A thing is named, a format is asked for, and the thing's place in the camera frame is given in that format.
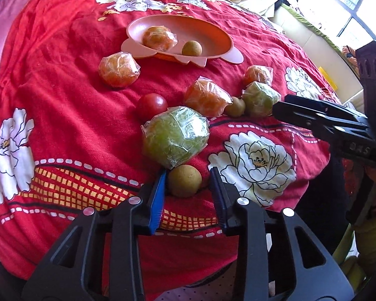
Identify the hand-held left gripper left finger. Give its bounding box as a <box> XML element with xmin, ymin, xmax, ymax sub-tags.
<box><xmin>22</xmin><ymin>169</ymin><xmax>167</xmax><ymax>301</ymax></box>

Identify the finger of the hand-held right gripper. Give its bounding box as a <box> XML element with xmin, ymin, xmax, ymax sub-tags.
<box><xmin>285</xmin><ymin>94</ymin><xmax>369</xmax><ymax>125</ymax></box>
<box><xmin>272</xmin><ymin>101</ymin><xmax>372</xmax><ymax>143</ymax></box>

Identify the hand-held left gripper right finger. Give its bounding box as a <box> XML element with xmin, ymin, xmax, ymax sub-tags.
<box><xmin>210</xmin><ymin>167</ymin><xmax>354</xmax><ymax>301</ymax></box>

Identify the brown longan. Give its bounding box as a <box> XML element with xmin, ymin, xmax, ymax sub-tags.
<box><xmin>224</xmin><ymin>97</ymin><xmax>246</xmax><ymax>116</ymax></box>
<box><xmin>167</xmin><ymin>165</ymin><xmax>203</xmax><ymax>199</ymax></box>
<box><xmin>182</xmin><ymin>40</ymin><xmax>203</xmax><ymax>57</ymax></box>

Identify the small green orange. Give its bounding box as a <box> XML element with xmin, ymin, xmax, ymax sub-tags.
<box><xmin>241</xmin><ymin>82</ymin><xmax>281</xmax><ymax>118</ymax></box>

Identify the plastic-wrapped orange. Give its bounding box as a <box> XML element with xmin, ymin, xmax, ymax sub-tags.
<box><xmin>98</xmin><ymin>52</ymin><xmax>141</xmax><ymax>88</ymax></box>
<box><xmin>142</xmin><ymin>26</ymin><xmax>178</xmax><ymax>51</ymax></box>
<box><xmin>243</xmin><ymin>65</ymin><xmax>274</xmax><ymax>87</ymax></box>
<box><xmin>183</xmin><ymin>77</ymin><xmax>233</xmax><ymax>116</ymax></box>

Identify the large green orange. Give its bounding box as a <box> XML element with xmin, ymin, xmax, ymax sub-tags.
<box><xmin>141</xmin><ymin>106</ymin><xmax>211</xmax><ymax>170</ymax></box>

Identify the pink plastic plate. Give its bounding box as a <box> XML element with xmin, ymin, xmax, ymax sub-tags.
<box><xmin>121</xmin><ymin>15</ymin><xmax>244</xmax><ymax>68</ymax></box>

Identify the yellow bag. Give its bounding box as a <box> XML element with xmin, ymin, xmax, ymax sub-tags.
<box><xmin>319</xmin><ymin>66</ymin><xmax>337</xmax><ymax>90</ymax></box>

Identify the orange patterned cushion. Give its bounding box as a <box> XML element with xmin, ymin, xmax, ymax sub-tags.
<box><xmin>341</xmin><ymin>45</ymin><xmax>359</xmax><ymax>66</ymax></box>

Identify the cream sofa with green trim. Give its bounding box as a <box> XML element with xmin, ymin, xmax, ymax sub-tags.
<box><xmin>269</xmin><ymin>3</ymin><xmax>364</xmax><ymax>101</ymax></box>

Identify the red tomato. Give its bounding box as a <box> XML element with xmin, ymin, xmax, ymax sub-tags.
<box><xmin>136</xmin><ymin>93</ymin><xmax>169</xmax><ymax>122</ymax></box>

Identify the window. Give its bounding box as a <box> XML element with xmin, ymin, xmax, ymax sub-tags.
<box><xmin>301</xmin><ymin>0</ymin><xmax>376</xmax><ymax>47</ymax></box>

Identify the red floral blanket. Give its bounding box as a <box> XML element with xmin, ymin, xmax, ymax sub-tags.
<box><xmin>0</xmin><ymin>0</ymin><xmax>342</xmax><ymax>289</ymax></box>

